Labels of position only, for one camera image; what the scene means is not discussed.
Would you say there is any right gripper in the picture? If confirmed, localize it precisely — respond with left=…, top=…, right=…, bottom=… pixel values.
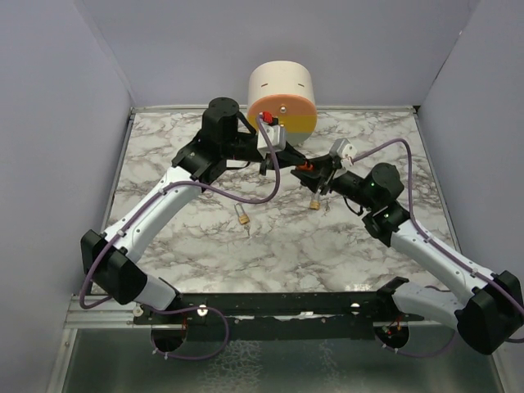
left=291, top=152, right=378, bottom=211

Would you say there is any orange black padlock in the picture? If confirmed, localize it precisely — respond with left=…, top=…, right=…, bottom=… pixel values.
left=296, top=161, right=314, bottom=172

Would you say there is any brass padlock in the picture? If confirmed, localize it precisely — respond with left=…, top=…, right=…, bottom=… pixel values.
left=234, top=203, right=250, bottom=225
left=309, top=192, right=321, bottom=210

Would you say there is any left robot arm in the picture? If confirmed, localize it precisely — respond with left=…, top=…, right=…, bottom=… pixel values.
left=79, top=97, right=317, bottom=323

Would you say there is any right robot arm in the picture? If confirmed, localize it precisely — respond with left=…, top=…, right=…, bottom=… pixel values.
left=291, top=155, right=523, bottom=355

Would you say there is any round three-drawer storage box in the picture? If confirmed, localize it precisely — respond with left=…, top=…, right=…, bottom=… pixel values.
left=247, top=61, right=317, bottom=147

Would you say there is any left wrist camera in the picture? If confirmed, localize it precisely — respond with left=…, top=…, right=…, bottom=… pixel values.
left=256, top=111, right=286, bottom=156

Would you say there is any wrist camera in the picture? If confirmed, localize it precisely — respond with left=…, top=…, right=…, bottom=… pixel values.
left=256, top=111, right=286, bottom=156
left=328, top=138, right=358, bottom=170

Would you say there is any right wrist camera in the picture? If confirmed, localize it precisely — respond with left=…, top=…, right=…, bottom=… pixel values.
left=328, top=138, right=358, bottom=170

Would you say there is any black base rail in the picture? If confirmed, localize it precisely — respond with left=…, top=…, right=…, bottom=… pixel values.
left=134, top=287, right=418, bottom=347

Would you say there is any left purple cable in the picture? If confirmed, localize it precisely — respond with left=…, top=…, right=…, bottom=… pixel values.
left=78, top=112, right=282, bottom=360

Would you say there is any aluminium frame rail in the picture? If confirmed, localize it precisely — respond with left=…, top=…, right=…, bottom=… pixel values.
left=64, top=296, right=136, bottom=329

